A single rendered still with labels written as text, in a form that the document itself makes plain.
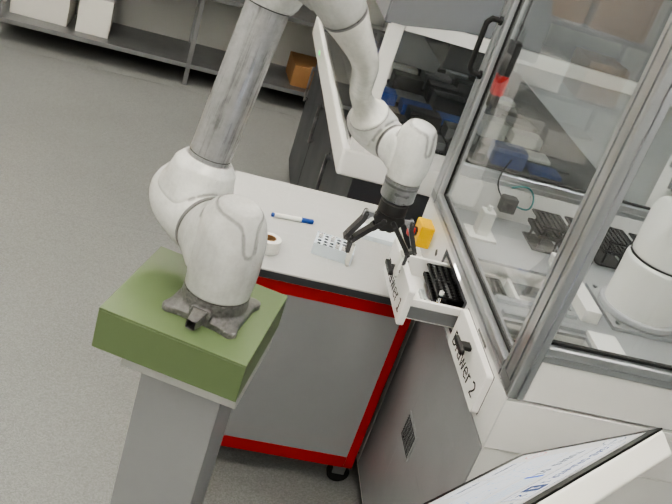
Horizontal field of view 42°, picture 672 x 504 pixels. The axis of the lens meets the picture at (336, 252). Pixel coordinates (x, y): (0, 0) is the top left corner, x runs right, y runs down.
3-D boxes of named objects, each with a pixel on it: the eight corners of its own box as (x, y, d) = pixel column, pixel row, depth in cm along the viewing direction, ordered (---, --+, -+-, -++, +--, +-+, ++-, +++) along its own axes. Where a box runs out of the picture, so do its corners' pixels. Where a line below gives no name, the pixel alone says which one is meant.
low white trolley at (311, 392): (172, 461, 277) (228, 260, 243) (187, 347, 331) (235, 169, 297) (346, 492, 289) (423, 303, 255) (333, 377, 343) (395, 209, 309)
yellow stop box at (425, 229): (412, 246, 267) (420, 226, 264) (409, 235, 274) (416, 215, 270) (427, 250, 268) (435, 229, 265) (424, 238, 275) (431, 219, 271)
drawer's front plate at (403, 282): (396, 325, 228) (409, 290, 223) (383, 269, 253) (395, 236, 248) (402, 326, 228) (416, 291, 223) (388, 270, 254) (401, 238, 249)
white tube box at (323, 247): (310, 253, 261) (313, 242, 259) (314, 241, 269) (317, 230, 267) (349, 265, 261) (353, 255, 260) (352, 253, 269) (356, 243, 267)
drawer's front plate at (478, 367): (469, 413, 203) (487, 376, 198) (447, 341, 229) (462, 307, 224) (476, 414, 204) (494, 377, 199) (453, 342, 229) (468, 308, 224)
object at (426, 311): (403, 318, 229) (411, 299, 226) (391, 269, 251) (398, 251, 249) (542, 348, 237) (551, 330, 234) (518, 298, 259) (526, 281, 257)
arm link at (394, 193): (422, 191, 217) (415, 212, 220) (417, 176, 225) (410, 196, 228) (388, 182, 215) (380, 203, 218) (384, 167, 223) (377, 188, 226)
